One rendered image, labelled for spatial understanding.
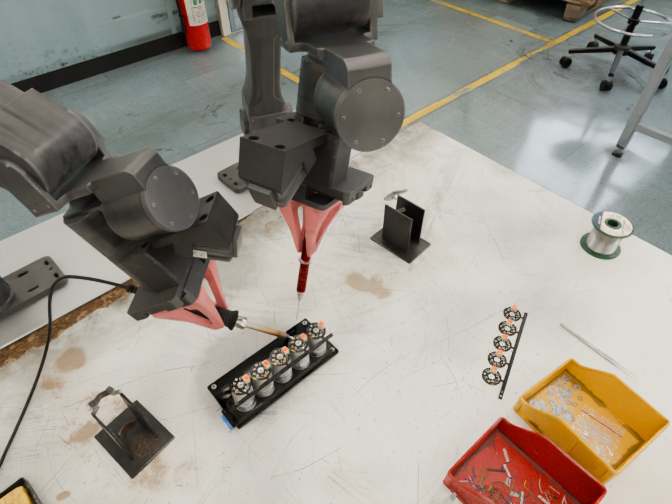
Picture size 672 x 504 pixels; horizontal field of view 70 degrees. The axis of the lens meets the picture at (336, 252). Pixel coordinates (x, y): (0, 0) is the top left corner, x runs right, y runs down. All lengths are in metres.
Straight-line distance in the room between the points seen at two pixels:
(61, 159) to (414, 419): 0.47
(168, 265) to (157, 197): 0.09
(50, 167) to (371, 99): 0.27
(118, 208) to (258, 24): 0.36
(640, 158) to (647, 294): 1.84
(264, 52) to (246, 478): 0.55
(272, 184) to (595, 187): 2.07
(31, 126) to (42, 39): 2.67
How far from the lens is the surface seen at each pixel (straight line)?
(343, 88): 0.38
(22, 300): 0.84
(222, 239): 0.45
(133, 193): 0.43
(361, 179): 0.48
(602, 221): 0.86
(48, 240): 0.93
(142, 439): 0.65
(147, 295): 0.53
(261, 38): 0.72
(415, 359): 0.67
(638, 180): 2.51
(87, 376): 0.72
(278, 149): 0.38
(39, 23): 3.12
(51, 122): 0.48
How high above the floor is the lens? 1.32
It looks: 47 degrees down
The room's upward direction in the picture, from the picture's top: straight up
